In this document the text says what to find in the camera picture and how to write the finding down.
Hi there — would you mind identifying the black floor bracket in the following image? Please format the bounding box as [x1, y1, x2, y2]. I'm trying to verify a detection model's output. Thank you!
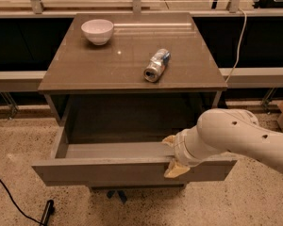
[40, 200, 55, 226]

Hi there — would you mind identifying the grey drawer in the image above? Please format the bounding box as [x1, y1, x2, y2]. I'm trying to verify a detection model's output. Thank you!
[88, 183, 188, 192]
[31, 92, 238, 187]

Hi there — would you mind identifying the white ceramic bowl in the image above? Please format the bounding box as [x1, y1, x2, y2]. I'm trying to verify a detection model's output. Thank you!
[81, 19, 114, 45]

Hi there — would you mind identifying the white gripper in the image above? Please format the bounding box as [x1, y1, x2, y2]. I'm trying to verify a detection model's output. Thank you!
[162, 129, 200, 178]

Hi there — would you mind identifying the grey drawer cabinet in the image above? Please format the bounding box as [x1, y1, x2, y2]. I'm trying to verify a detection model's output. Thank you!
[39, 12, 227, 119]

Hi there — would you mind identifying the black floor cable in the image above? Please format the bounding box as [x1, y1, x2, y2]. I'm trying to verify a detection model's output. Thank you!
[0, 171, 45, 226]

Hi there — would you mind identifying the silver blue drink can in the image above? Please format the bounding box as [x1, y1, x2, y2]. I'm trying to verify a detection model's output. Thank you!
[143, 49, 171, 83]

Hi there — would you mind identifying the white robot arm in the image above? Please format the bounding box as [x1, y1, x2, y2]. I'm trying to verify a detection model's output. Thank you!
[163, 108, 283, 178]

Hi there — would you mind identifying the grey top drawer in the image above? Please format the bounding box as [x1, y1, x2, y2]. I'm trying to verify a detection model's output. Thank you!
[31, 92, 238, 187]

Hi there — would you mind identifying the grey lower drawer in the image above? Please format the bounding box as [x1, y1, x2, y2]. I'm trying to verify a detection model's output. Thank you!
[88, 183, 188, 192]

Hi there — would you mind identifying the white hanging cable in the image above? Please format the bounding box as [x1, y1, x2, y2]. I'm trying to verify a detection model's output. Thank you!
[225, 7, 248, 84]

